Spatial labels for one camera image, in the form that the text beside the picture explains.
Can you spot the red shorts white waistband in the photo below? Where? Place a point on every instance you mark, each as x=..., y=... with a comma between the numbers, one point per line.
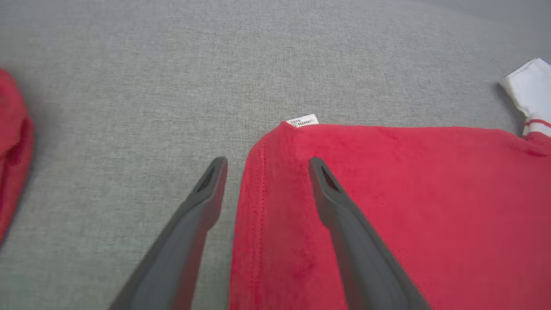
x=10, y=150

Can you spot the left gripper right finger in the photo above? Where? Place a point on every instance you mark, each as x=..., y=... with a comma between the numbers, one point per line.
x=366, y=267

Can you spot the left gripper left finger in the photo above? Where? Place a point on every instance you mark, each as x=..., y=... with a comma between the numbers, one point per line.
x=172, y=258

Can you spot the red shirt striped white trim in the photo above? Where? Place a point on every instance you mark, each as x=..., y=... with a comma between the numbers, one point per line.
x=430, y=215

